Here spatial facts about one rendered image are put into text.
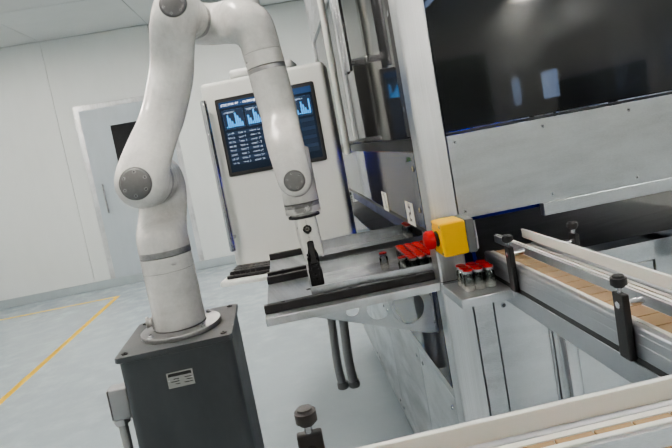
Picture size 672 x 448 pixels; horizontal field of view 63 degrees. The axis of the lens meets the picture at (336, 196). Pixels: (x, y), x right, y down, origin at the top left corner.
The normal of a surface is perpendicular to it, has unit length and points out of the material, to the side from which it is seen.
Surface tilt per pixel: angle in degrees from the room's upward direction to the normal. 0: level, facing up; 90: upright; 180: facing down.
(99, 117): 90
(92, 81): 90
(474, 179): 90
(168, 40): 127
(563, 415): 90
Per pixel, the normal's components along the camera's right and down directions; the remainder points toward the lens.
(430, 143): 0.10, 0.08
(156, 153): 0.33, -0.34
